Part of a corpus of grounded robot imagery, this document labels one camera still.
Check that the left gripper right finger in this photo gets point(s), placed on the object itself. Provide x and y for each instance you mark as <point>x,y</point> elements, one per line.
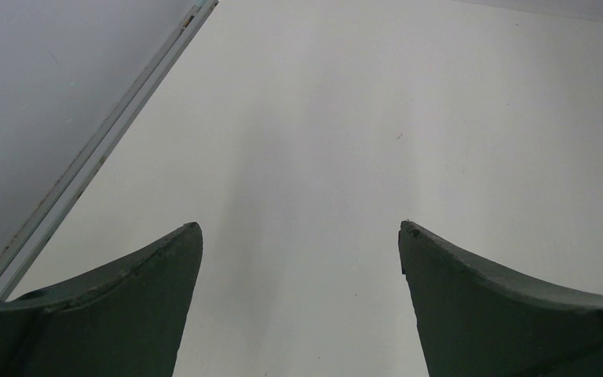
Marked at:
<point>476,317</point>

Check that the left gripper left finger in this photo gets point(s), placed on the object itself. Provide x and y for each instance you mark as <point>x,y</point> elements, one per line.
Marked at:
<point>124,318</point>

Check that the aluminium frame rail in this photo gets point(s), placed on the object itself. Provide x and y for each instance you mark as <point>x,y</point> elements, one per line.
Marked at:
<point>73,77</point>

